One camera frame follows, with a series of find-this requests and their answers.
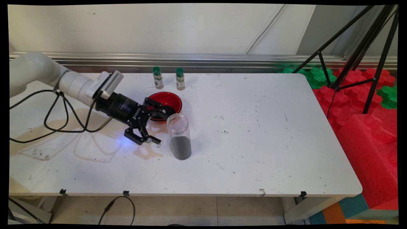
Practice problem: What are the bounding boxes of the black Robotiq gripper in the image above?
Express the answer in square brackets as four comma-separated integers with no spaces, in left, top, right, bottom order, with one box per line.
[95,92,176,146]

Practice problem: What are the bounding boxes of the clear plastic jar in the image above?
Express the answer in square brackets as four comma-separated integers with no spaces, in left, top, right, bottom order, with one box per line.
[166,113,192,160]

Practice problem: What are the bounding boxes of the black seeds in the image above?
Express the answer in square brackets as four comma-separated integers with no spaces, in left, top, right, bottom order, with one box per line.
[171,136,192,160]

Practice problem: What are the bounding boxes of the red bowl with black rim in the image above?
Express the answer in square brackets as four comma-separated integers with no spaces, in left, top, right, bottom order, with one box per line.
[147,92,183,122]

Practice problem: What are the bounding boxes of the green-capped spice bottle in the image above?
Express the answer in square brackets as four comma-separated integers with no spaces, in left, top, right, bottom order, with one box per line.
[152,66,164,89]
[176,67,186,91]

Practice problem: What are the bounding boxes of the green foam block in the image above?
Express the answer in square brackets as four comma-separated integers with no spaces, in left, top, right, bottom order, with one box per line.
[277,67,307,76]
[307,67,337,89]
[377,85,398,109]

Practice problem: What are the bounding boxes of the blue foam mat tile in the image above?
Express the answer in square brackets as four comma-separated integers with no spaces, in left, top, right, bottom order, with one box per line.
[308,210,328,225]

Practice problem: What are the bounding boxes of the orange foam mat tile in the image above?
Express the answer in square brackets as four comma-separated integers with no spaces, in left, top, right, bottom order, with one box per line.
[322,202,348,225]

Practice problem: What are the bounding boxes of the teal foam mat tile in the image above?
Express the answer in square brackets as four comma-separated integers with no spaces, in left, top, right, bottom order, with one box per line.
[338,193,370,220]

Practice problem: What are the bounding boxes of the large red foam block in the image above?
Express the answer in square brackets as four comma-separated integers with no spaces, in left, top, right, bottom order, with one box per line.
[336,114,398,210]

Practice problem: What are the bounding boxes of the black tripod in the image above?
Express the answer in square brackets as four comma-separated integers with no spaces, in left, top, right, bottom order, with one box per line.
[292,5,399,115]

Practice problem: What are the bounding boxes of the orange foam strip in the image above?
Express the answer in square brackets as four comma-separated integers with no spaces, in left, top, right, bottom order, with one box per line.
[345,219,387,225]

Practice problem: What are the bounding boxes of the silver white wrist camera box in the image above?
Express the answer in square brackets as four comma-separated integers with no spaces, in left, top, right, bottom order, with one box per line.
[86,70,124,101]

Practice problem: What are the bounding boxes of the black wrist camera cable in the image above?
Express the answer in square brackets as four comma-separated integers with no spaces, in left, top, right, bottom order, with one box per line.
[10,89,99,143]

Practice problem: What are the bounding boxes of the black floor cable with plug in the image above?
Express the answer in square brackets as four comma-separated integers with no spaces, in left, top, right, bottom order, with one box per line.
[98,196,135,226]

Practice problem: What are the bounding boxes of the dark cable strap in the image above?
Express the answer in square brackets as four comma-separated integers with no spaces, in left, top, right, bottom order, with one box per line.
[52,68,72,93]

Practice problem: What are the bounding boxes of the aluminium wall rail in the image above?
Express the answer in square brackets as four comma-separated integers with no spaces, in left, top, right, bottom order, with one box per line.
[10,52,398,71]

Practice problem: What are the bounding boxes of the thin grey wall cable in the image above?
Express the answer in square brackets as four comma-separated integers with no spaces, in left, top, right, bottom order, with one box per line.
[246,4,286,54]

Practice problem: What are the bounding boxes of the black cable with metal connector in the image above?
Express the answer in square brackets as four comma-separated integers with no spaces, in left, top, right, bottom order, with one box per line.
[9,198,45,224]

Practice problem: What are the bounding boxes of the thin black tripod cable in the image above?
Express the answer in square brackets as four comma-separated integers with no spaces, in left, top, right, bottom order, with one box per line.
[327,89,337,119]

